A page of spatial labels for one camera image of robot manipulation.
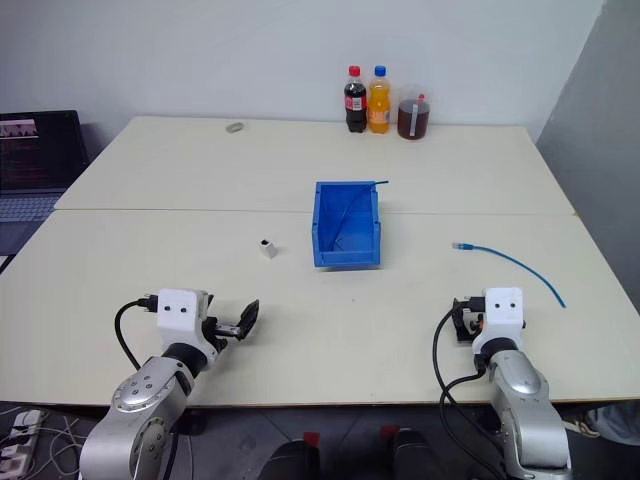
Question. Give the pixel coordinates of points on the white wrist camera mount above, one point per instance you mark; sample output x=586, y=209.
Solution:
x=502, y=315
x=175, y=321

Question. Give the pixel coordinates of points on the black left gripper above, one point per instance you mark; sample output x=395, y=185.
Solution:
x=215, y=334

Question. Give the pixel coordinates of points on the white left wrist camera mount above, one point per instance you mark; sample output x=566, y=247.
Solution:
x=175, y=321

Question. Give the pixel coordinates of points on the small white adapter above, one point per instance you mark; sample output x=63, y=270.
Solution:
x=269, y=250

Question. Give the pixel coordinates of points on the orange soda bottle blue cap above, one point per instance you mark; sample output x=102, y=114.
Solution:
x=379, y=107

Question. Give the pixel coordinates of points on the white sneaker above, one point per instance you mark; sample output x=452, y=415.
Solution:
x=580, y=426

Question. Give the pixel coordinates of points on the blue plastic storage bin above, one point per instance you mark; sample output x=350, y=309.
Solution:
x=345, y=257

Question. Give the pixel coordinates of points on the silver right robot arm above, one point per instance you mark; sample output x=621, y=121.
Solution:
x=525, y=400

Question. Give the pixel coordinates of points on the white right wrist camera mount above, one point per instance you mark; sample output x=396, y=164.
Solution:
x=502, y=315

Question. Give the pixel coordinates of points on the dark laptop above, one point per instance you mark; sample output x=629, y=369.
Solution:
x=40, y=150

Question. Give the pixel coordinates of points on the clear cup dark liquid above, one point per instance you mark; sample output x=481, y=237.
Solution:
x=422, y=120

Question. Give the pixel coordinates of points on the blue jeans leg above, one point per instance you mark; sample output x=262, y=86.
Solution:
x=617, y=421

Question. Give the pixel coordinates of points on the cola bottle red cap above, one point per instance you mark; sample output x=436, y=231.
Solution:
x=355, y=107

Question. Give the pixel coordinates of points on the clear tape roll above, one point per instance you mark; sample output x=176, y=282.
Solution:
x=235, y=127

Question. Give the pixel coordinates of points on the white power strip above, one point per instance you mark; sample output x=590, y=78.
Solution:
x=20, y=435

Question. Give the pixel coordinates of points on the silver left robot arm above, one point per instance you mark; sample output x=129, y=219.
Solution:
x=145, y=395

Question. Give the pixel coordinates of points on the white stick red tip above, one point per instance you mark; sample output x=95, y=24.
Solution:
x=414, y=120

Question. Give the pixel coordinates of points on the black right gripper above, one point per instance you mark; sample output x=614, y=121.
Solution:
x=475, y=314

